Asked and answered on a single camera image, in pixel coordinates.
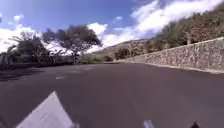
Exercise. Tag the distant green hill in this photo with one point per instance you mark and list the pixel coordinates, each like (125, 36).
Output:
(113, 50)

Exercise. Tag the dark asphalt road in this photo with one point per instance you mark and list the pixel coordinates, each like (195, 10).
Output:
(126, 93)

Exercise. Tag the large spreading tree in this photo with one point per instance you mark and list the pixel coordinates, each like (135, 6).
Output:
(75, 40)

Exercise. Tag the pale concrete kerb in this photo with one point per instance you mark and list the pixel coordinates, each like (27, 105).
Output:
(186, 67)

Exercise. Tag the brushy hillside slope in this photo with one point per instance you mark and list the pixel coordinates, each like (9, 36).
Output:
(190, 30)

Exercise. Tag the dark leafy trees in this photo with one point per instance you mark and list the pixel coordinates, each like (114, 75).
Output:
(28, 50)

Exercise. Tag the robot's own part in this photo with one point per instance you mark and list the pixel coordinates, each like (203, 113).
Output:
(194, 125)

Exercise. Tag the stone retaining wall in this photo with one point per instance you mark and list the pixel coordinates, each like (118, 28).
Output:
(193, 55)

